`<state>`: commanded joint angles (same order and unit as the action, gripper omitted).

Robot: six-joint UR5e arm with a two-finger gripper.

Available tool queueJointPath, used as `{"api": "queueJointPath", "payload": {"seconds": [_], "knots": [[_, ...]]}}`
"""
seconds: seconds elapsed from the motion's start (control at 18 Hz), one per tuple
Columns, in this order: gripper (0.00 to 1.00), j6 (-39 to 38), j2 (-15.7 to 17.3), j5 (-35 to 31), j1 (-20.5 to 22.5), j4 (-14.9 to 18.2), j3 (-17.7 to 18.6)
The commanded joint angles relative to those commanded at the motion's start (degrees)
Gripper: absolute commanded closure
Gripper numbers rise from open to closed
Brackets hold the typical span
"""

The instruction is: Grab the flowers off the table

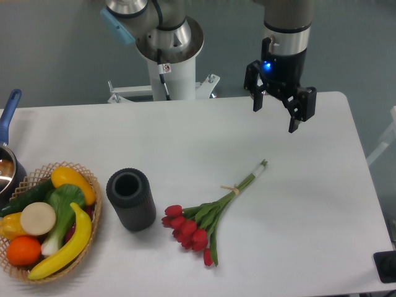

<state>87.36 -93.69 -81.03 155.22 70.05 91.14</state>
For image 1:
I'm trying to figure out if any white frame at right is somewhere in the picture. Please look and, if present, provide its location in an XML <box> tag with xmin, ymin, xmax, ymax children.
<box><xmin>366</xmin><ymin>106</ymin><xmax>395</xmax><ymax>167</ymax></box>

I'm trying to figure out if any yellow banana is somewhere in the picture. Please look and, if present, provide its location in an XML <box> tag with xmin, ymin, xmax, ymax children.
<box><xmin>28</xmin><ymin>202</ymin><xmax>92</xmax><ymax>280</ymax></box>

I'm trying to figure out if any yellow squash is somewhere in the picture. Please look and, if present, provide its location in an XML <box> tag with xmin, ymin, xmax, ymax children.
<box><xmin>51</xmin><ymin>166</ymin><xmax>96</xmax><ymax>205</ymax></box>

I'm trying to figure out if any orange fruit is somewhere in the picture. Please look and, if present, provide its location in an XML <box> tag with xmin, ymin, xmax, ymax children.
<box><xmin>6</xmin><ymin>236</ymin><xmax>41</xmax><ymax>266</ymax></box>

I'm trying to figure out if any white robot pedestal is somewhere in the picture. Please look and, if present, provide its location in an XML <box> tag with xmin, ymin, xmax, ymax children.
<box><xmin>108</xmin><ymin>16</ymin><xmax>220</xmax><ymax>103</ymax></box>

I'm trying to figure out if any red fruit in basket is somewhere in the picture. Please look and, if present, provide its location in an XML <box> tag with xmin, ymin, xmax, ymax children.
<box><xmin>64</xmin><ymin>205</ymin><xmax>94</xmax><ymax>244</ymax></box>

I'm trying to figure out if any woven wicker basket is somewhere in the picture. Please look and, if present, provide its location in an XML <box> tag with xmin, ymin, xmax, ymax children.
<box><xmin>1</xmin><ymin>161</ymin><xmax>101</xmax><ymax>284</ymax></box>

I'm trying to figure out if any green bok choy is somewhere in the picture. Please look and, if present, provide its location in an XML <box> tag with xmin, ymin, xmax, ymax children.
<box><xmin>41</xmin><ymin>184</ymin><xmax>85</xmax><ymax>257</ymax></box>

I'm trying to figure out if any black device at table edge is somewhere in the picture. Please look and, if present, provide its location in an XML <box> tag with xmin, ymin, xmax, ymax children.
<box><xmin>373</xmin><ymin>251</ymin><xmax>395</xmax><ymax>283</ymax></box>

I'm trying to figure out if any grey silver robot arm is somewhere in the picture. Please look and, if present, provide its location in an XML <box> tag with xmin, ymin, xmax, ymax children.
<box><xmin>100</xmin><ymin>1</ymin><xmax>317</xmax><ymax>132</ymax></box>

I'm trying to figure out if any red tulip bouquet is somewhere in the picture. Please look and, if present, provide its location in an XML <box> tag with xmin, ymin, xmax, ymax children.
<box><xmin>161</xmin><ymin>160</ymin><xmax>268</xmax><ymax>267</ymax></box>

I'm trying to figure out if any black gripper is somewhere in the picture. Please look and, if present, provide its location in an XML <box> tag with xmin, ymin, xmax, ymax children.
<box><xmin>244</xmin><ymin>37</ymin><xmax>317</xmax><ymax>133</ymax></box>

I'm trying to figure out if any yellow bell pepper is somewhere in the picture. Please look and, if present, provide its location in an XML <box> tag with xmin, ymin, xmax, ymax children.
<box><xmin>1</xmin><ymin>212</ymin><xmax>28</xmax><ymax>240</ymax></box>

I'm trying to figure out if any dark grey ribbed vase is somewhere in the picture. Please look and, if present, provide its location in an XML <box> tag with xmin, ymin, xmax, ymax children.
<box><xmin>106</xmin><ymin>168</ymin><xmax>157</xmax><ymax>232</ymax></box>

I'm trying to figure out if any beige round disc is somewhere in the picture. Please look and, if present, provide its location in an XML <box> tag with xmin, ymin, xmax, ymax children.
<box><xmin>20</xmin><ymin>202</ymin><xmax>56</xmax><ymax>236</ymax></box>

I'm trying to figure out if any blue handled saucepan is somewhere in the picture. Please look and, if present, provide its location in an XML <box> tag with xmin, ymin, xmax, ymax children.
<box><xmin>1</xmin><ymin>89</ymin><xmax>26</xmax><ymax>208</ymax></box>

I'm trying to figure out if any green cucumber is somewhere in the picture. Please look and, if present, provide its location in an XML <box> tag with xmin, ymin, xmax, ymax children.
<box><xmin>1</xmin><ymin>179</ymin><xmax>54</xmax><ymax>217</ymax></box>

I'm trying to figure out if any black cable on pedestal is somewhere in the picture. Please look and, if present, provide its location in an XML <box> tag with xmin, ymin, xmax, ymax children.
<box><xmin>156</xmin><ymin>48</ymin><xmax>172</xmax><ymax>101</ymax></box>

